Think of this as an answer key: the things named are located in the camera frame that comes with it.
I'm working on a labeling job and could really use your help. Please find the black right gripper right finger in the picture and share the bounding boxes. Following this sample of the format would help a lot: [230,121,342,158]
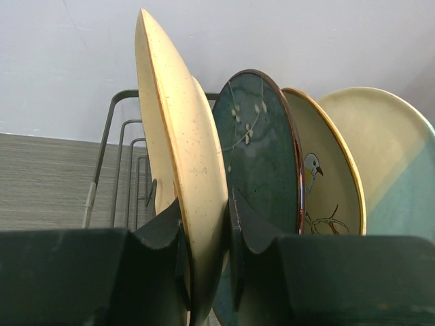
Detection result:
[228,189,434,325]

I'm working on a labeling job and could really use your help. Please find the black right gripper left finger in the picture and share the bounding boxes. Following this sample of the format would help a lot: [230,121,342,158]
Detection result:
[1,202,189,325]

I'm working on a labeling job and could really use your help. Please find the beige bird plate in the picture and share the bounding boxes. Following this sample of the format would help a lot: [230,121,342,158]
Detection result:
[135,10,228,325]
[282,88,366,235]

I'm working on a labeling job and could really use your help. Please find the dark blue ceramic plate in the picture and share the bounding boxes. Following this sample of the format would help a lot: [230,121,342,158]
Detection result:
[213,69,305,325]

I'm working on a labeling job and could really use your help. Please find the white and blue plate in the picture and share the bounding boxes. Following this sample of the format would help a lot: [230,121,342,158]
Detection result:
[318,87,434,241]

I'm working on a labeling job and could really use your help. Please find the black wire dish rack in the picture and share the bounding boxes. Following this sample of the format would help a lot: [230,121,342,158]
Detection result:
[82,88,222,230]

